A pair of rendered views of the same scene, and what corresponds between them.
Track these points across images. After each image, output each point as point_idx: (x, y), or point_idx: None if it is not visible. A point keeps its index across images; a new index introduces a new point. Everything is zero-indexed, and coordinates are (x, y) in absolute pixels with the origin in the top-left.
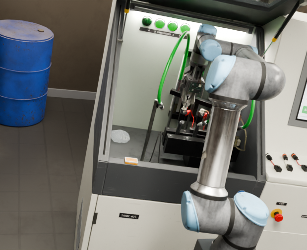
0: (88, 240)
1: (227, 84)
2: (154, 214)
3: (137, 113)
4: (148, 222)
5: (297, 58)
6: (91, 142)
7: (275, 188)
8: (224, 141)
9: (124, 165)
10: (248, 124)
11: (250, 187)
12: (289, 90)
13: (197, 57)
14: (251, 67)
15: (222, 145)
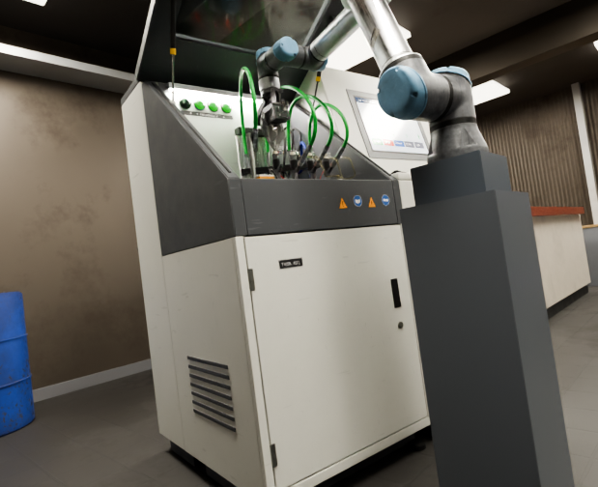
0: (253, 326)
1: None
2: (317, 251)
3: None
4: (315, 268)
5: (343, 98)
6: (164, 285)
7: (408, 186)
8: (387, 9)
9: (260, 180)
10: (348, 135)
11: (389, 189)
12: (353, 125)
13: (269, 79)
14: None
15: (388, 13)
